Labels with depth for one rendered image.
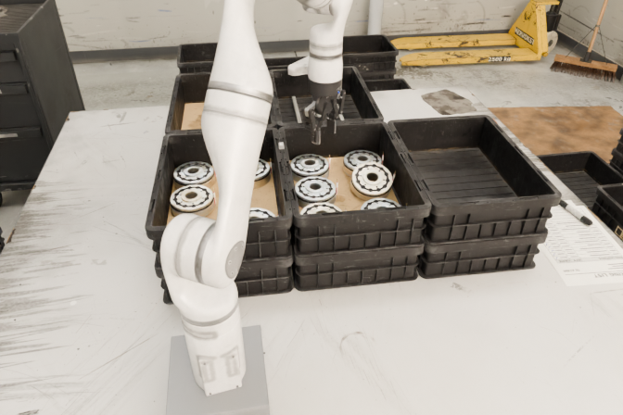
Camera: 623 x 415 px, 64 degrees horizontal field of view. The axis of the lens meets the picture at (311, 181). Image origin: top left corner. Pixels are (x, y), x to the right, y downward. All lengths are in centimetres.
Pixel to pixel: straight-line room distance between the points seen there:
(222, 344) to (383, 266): 49
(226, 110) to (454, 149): 95
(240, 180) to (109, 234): 80
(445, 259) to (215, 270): 67
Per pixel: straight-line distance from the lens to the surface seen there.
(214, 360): 86
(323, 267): 115
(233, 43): 71
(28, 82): 254
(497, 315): 123
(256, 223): 103
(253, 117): 69
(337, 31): 105
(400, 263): 120
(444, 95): 214
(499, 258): 129
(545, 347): 121
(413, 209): 108
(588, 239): 153
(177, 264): 72
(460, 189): 135
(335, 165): 139
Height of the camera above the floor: 158
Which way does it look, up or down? 35 degrees down
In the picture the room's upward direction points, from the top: 1 degrees clockwise
